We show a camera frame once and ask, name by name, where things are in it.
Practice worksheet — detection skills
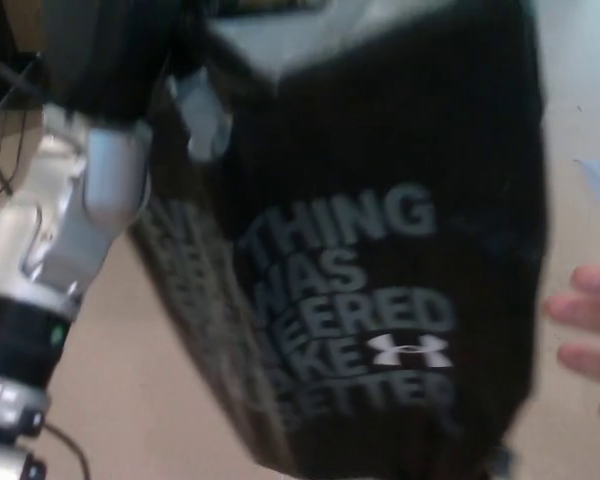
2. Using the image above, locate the black power cable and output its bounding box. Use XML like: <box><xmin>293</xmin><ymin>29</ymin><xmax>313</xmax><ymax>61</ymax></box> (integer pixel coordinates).
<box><xmin>0</xmin><ymin>52</ymin><xmax>46</xmax><ymax>201</ymax></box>

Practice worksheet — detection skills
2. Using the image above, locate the black printed t-shirt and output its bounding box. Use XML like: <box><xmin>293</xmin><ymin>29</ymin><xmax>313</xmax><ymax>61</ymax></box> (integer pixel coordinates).
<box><xmin>127</xmin><ymin>0</ymin><xmax>551</xmax><ymax>480</ymax></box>

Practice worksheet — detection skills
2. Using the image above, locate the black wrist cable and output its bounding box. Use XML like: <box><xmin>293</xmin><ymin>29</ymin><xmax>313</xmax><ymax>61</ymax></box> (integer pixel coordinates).
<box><xmin>29</xmin><ymin>422</ymin><xmax>92</xmax><ymax>480</ymax></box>

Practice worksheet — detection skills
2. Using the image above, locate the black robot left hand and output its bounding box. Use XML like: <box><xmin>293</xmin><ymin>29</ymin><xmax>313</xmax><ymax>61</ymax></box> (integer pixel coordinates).
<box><xmin>42</xmin><ymin>0</ymin><xmax>221</xmax><ymax>130</ymax></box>

